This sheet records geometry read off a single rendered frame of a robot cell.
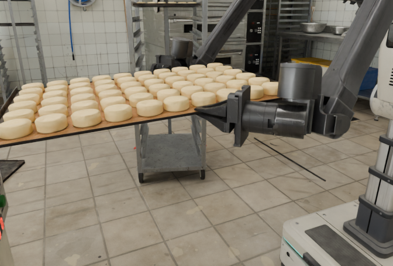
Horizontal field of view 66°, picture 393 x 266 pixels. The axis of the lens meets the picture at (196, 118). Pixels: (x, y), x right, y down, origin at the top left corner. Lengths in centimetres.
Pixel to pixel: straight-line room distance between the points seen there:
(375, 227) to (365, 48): 100
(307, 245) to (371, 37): 103
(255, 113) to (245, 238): 136
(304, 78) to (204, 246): 137
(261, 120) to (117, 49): 435
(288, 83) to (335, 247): 106
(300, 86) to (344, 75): 11
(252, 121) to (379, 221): 103
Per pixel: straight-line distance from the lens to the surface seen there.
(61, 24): 471
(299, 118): 52
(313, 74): 53
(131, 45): 194
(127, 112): 56
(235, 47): 437
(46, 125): 56
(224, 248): 176
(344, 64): 61
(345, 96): 59
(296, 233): 152
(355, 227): 157
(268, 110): 53
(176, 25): 393
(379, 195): 146
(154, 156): 234
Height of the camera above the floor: 119
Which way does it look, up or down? 19 degrees down
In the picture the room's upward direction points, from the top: straight up
